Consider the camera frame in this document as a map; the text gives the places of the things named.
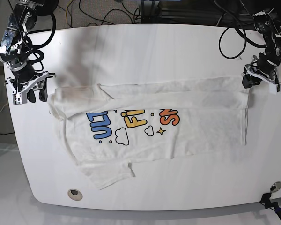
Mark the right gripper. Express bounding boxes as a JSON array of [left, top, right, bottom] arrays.
[[4, 64, 56, 103]]

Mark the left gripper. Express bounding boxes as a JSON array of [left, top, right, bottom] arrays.
[[242, 55, 280, 89]]

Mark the white printed T-shirt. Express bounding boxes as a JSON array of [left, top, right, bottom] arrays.
[[48, 77, 249, 189]]

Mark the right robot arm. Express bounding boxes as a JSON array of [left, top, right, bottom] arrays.
[[0, 0, 59, 105]]

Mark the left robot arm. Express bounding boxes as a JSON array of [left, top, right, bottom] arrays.
[[242, 8, 281, 94]]

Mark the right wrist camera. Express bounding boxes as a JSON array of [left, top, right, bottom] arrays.
[[12, 92, 27, 105]]

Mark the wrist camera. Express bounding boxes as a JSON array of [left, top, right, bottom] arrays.
[[12, 92, 27, 105], [269, 83, 281, 94]]

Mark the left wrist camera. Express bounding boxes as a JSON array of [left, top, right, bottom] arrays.
[[269, 83, 281, 94]]

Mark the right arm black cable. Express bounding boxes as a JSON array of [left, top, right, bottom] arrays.
[[23, 11, 57, 68]]

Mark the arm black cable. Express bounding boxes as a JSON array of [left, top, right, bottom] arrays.
[[23, 11, 57, 68], [213, 0, 267, 60]]

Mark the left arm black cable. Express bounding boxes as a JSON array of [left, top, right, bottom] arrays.
[[213, 0, 267, 60]]

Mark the yellow cable on floor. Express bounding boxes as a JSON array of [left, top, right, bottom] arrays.
[[64, 0, 72, 27]]

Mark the left table cable grommet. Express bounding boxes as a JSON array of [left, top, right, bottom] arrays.
[[67, 189, 83, 201]]

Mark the table cable grommet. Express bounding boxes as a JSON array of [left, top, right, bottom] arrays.
[[270, 181, 281, 193], [67, 189, 83, 201]]

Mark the right table cable grommet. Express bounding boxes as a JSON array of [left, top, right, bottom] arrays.
[[270, 181, 281, 193]]

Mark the black clamp with cable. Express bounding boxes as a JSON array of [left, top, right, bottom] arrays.
[[259, 193, 281, 221]]

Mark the black aluminium frame stand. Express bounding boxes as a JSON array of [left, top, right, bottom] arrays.
[[137, 0, 166, 24]]

